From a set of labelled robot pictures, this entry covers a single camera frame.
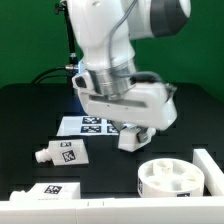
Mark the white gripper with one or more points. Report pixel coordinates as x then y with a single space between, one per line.
145 104

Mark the white round stool seat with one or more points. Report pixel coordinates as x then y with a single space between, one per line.
169 177

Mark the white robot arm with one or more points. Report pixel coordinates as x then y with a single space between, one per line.
110 86

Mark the white fiducial marker sheet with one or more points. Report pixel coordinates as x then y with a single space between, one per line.
86 126

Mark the white L-shaped fence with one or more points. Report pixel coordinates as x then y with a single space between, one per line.
175 210

